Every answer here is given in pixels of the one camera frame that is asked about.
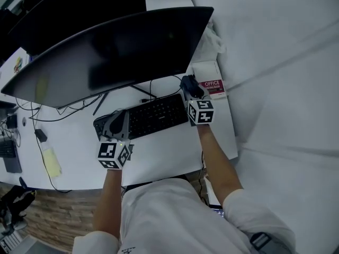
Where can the person's white shirt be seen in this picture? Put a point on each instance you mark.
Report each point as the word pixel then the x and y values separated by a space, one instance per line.
pixel 172 216

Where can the large black keyboard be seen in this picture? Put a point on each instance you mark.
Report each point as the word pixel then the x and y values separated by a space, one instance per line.
pixel 156 118

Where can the person's right forearm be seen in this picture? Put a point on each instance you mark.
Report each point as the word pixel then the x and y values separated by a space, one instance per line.
pixel 217 163

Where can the grey laptop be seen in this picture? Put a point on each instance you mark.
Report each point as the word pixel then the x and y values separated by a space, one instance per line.
pixel 13 165

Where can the dark blue cloth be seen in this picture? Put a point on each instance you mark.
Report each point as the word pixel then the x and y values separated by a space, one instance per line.
pixel 188 81

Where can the black office chair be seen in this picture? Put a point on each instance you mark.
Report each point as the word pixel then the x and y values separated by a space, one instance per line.
pixel 16 202

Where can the small black keyboard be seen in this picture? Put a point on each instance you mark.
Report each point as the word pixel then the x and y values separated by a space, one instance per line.
pixel 7 149

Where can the white plastic bag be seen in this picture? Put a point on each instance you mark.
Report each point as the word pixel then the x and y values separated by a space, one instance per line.
pixel 212 42

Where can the colourful snack packet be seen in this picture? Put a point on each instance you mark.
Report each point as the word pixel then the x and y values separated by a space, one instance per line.
pixel 18 65

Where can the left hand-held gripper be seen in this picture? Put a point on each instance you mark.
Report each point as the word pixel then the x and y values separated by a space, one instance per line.
pixel 111 155

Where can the black power adapter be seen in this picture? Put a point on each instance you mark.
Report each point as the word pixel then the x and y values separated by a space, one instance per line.
pixel 41 135

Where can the person's left forearm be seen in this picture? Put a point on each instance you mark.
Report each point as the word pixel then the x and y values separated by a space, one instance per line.
pixel 108 202

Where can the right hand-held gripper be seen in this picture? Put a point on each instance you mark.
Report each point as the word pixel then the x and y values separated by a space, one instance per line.
pixel 201 111

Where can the red and white book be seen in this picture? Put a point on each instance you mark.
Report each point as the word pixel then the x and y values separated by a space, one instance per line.
pixel 206 70

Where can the yellow notepad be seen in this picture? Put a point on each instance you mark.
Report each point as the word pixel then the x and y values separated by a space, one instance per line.
pixel 52 163

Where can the black curved monitor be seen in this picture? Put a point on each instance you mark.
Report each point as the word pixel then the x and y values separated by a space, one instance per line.
pixel 66 7
pixel 119 52

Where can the black mini computer box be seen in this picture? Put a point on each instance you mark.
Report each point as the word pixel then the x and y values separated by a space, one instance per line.
pixel 12 121

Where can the black mouse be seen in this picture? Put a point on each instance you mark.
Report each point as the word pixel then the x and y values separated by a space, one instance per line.
pixel 23 182

